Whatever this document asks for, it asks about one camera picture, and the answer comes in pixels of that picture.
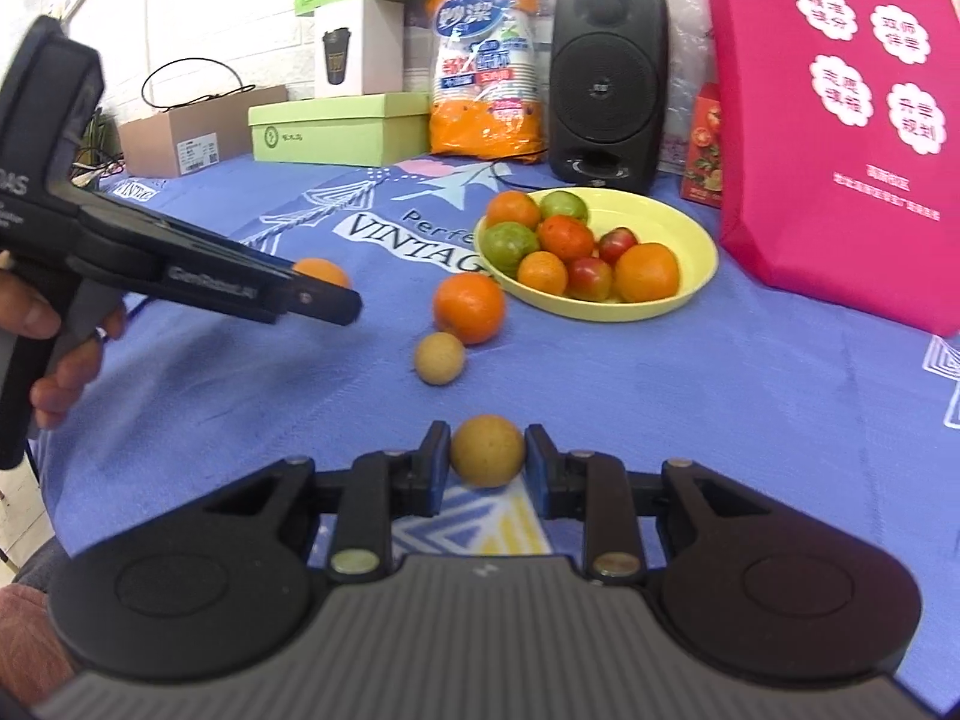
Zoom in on small tan round fruit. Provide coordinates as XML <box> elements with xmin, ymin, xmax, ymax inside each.
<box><xmin>414</xmin><ymin>332</ymin><xmax>467</xmax><ymax>386</ymax></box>

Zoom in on tangled cables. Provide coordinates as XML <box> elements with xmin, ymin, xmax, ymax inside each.
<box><xmin>69</xmin><ymin>109</ymin><xmax>125</xmax><ymax>192</ymax></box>

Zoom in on red fruit carton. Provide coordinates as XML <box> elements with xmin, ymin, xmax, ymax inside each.
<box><xmin>681</xmin><ymin>82</ymin><xmax>727</xmax><ymax>208</ymax></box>

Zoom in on black speaker cable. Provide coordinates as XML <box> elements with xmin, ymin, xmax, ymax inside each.
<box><xmin>489</xmin><ymin>156</ymin><xmax>557</xmax><ymax>194</ymax></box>

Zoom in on green guava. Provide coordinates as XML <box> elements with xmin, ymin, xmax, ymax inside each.
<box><xmin>480</xmin><ymin>221</ymin><xmax>541</xmax><ymax>278</ymax></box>
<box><xmin>540</xmin><ymin>191</ymin><xmax>590</xmax><ymax>224</ymax></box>

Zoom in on orange paper cup pack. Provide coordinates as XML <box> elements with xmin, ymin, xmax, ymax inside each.
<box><xmin>429</xmin><ymin>0</ymin><xmax>546</xmax><ymax>164</ymax></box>

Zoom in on small orange tangerine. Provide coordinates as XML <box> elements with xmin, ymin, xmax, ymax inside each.
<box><xmin>516</xmin><ymin>250</ymin><xmax>569</xmax><ymax>296</ymax></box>
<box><xmin>292</xmin><ymin>258</ymin><xmax>352</xmax><ymax>290</ymax></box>

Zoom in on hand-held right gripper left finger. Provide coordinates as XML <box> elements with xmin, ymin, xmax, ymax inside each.
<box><xmin>199</xmin><ymin>420</ymin><xmax>453</xmax><ymax>580</ymax></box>

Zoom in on white cup box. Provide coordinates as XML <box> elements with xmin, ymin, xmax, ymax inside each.
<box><xmin>313</xmin><ymin>0</ymin><xmax>407</xmax><ymax>101</ymax></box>

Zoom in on pink tote bag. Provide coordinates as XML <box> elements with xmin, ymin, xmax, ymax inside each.
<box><xmin>701</xmin><ymin>0</ymin><xmax>960</xmax><ymax>338</ymax></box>

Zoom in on person's leg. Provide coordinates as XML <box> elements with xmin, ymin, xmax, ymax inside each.
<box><xmin>0</xmin><ymin>583</ymin><xmax>80</xmax><ymax>702</ymax></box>

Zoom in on blue printed tablecloth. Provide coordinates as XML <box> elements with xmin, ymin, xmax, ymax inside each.
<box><xmin>30</xmin><ymin>154</ymin><xmax>960</xmax><ymax>713</ymax></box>

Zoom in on lavender box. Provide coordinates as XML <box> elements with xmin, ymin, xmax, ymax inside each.
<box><xmin>403</xmin><ymin>0</ymin><xmax>440</xmax><ymax>95</ymax></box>

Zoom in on black speaker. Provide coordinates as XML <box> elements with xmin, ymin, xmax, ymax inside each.
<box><xmin>550</xmin><ymin>0</ymin><xmax>671</xmax><ymax>197</ymax></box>

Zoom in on yellow plate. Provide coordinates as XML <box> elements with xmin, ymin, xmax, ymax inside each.
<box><xmin>474</xmin><ymin>187</ymin><xmax>719</xmax><ymax>323</ymax></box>

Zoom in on yellow-brown round fruit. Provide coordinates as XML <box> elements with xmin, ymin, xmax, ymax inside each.
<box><xmin>450</xmin><ymin>415</ymin><xmax>526</xmax><ymax>487</ymax></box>

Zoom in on brown cardboard box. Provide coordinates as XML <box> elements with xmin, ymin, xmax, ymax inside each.
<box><xmin>118</xmin><ymin>85</ymin><xmax>290</xmax><ymax>179</ymax></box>

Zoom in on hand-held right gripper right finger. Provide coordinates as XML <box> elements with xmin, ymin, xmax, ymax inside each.
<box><xmin>525</xmin><ymin>424</ymin><xmax>766</xmax><ymax>582</ymax></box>

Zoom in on floral plastic bag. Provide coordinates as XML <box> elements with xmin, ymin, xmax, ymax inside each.
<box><xmin>660</xmin><ymin>0</ymin><xmax>722</xmax><ymax>166</ymax></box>

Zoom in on red plum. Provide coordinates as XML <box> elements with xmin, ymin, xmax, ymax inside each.
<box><xmin>566</xmin><ymin>256</ymin><xmax>614</xmax><ymax>301</ymax></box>
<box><xmin>596</xmin><ymin>227</ymin><xmax>640</xmax><ymax>265</ymax></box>

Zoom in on large orange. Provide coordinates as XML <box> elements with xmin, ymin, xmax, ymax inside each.
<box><xmin>613</xmin><ymin>242</ymin><xmax>681</xmax><ymax>302</ymax></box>
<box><xmin>433</xmin><ymin>272</ymin><xmax>507</xmax><ymax>346</ymax></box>

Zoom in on dark orange mandarin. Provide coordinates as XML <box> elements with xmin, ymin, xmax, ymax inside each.
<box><xmin>537</xmin><ymin>214</ymin><xmax>596</xmax><ymax>262</ymax></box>

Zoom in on person's left hand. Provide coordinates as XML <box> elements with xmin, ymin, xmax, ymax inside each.
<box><xmin>0</xmin><ymin>267</ymin><xmax>130</xmax><ymax>431</ymax></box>

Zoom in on black wire loop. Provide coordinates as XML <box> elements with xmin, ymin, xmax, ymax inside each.
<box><xmin>141</xmin><ymin>56</ymin><xmax>248</xmax><ymax>110</ymax></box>

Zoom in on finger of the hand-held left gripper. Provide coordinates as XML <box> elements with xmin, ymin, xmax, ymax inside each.
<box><xmin>261</xmin><ymin>268</ymin><xmax>365</xmax><ymax>328</ymax></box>

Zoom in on green shoe box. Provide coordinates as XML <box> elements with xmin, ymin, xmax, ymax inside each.
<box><xmin>247</xmin><ymin>92</ymin><xmax>434</xmax><ymax>167</ymax></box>

